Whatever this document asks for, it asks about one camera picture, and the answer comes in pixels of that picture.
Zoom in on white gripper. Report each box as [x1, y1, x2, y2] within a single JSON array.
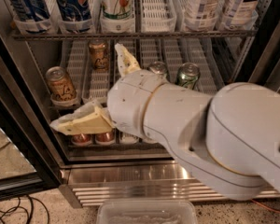
[[49, 43, 167, 138]]

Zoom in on blue pepsi can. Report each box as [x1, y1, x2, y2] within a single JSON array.
[[56, 0, 91, 33], [9, 0, 51, 34]]

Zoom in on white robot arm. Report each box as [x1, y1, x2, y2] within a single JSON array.
[[50, 44, 280, 201]]

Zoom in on rear orange lacroix can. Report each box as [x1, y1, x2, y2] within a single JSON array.
[[88, 40, 109, 72]]

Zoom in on orange lacroix can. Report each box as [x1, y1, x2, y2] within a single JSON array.
[[46, 66, 77, 102], [88, 40, 109, 72]]

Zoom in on front right red can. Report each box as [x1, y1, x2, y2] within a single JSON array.
[[95, 131, 115, 145]]

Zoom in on red can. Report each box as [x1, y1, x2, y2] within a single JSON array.
[[71, 133, 92, 147], [95, 131, 115, 145]]

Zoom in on front orange lacroix can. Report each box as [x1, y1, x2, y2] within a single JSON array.
[[46, 66, 77, 102]]

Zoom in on left green can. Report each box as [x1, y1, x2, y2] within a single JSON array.
[[148, 62, 168, 78]]

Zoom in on front left red can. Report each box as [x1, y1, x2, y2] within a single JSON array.
[[71, 133, 92, 147]]

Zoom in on stainless steel fridge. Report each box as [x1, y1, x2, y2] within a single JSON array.
[[0, 0, 280, 207]]

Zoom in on right green can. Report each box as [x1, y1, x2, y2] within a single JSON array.
[[175, 63, 201, 90]]

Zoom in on green white 7up can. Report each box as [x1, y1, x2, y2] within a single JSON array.
[[101, 0, 132, 21]]

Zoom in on left glass fridge door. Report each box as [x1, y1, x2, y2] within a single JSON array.
[[0, 55, 61, 201]]

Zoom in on white blue can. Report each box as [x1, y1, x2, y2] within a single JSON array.
[[186, 0, 218, 20]]

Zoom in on white black can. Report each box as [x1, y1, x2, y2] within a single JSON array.
[[222, 0, 259, 27]]

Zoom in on clear plastic bin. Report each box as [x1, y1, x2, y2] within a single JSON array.
[[96, 199, 198, 224]]

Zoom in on black cables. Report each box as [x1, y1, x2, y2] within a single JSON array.
[[0, 194, 50, 224]]

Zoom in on orange cable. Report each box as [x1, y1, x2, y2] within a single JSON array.
[[250, 199, 280, 217]]

